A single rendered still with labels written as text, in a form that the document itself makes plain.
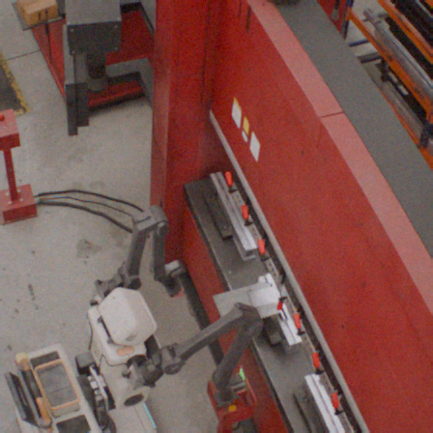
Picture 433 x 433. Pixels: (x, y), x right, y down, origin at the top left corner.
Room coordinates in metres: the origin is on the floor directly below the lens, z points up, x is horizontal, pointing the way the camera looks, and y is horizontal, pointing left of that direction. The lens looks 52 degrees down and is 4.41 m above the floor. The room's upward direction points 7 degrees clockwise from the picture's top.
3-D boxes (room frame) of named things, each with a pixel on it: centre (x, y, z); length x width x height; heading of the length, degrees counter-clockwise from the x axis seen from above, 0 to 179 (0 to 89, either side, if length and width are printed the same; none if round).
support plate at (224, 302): (2.17, -0.18, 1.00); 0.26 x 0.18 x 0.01; 116
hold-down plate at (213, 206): (2.75, 0.00, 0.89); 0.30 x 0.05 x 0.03; 26
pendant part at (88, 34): (3.15, 0.69, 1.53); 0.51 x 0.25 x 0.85; 14
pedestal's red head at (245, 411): (1.81, -0.16, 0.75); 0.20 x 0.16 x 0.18; 26
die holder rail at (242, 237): (2.73, -0.08, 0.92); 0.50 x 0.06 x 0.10; 26
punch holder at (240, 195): (2.61, -0.13, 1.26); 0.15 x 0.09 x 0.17; 26
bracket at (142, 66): (3.29, 0.49, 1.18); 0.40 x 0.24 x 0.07; 26
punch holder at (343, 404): (1.53, -0.65, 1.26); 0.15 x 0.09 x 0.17; 26
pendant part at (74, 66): (3.08, 0.77, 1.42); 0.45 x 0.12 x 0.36; 14
